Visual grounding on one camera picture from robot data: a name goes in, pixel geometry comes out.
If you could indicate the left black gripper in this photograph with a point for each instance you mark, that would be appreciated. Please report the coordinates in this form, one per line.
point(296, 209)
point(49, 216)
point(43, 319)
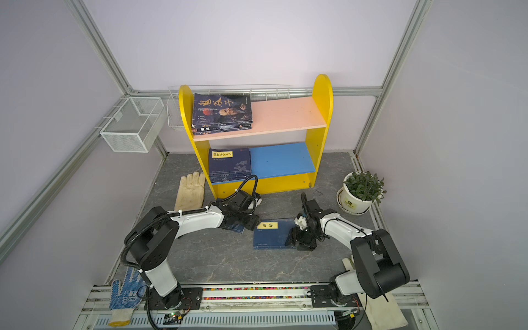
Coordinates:
point(253, 223)

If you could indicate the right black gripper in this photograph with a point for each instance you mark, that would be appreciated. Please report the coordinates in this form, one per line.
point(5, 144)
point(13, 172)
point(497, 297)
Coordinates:
point(295, 236)

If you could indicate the separate blue yellow-label book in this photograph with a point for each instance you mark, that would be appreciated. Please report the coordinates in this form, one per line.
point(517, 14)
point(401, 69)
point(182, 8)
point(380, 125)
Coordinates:
point(274, 234)

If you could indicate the purple book with old man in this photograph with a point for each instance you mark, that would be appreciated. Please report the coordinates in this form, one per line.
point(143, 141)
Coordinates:
point(208, 130)

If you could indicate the dark wolf cover book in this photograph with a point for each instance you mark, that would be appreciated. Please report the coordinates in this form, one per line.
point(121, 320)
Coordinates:
point(225, 126)

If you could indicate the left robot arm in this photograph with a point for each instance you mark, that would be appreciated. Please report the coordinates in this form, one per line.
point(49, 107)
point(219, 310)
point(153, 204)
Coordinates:
point(148, 244)

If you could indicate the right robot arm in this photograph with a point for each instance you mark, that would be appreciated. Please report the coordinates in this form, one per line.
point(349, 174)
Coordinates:
point(378, 267)

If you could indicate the beige work glove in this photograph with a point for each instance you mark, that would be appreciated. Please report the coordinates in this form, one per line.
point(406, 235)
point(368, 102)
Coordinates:
point(190, 194)

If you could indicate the yellow wooden bookshelf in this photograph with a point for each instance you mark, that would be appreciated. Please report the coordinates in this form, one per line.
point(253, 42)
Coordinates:
point(279, 167)

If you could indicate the potted green plant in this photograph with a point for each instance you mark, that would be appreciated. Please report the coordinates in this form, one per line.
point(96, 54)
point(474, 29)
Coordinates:
point(360, 190)

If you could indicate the white mesh basket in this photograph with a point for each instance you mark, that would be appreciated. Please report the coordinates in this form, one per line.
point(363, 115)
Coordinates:
point(135, 125)

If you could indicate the blue knit glove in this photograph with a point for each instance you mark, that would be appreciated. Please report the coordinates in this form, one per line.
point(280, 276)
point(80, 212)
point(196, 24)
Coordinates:
point(126, 295)

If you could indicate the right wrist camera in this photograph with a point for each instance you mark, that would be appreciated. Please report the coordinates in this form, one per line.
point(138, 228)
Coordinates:
point(301, 222)

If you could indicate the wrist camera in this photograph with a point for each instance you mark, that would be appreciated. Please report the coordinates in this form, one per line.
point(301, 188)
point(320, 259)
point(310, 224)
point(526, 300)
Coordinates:
point(256, 200)
point(301, 222)

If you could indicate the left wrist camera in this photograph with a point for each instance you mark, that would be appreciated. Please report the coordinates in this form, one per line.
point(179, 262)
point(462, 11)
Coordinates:
point(256, 200)

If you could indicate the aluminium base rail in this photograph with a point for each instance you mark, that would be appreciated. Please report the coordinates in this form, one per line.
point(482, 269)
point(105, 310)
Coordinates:
point(260, 306)

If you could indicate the white wire rack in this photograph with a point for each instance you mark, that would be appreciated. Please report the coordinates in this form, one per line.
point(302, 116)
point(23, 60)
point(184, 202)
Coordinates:
point(256, 92)

